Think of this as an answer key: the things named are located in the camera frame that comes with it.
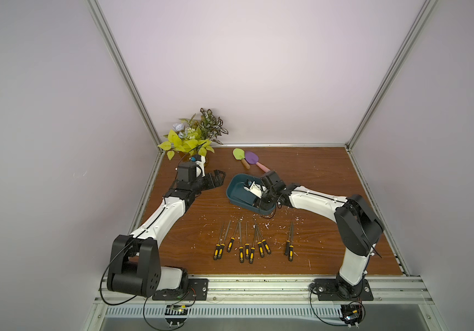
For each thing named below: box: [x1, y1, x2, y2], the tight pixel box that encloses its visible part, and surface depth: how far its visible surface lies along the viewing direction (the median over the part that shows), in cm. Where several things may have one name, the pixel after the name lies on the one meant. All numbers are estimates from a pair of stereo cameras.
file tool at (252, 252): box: [249, 225, 256, 265], surface depth 83 cm
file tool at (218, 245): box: [213, 222, 225, 260], surface depth 83 cm
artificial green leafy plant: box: [157, 107, 229, 161], surface depth 96 cm
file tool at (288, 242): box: [285, 223, 292, 256], surface depth 85 cm
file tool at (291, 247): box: [288, 222, 295, 262], surface depth 83 cm
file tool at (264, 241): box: [256, 225, 272, 256], surface depth 85 cm
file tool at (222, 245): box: [217, 219, 232, 260], surface depth 84 cm
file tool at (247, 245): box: [244, 220, 251, 260], surface depth 83 cm
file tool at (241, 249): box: [239, 221, 245, 264], surface depth 82 cm
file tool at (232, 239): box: [226, 219, 241, 254], surface depth 85 cm
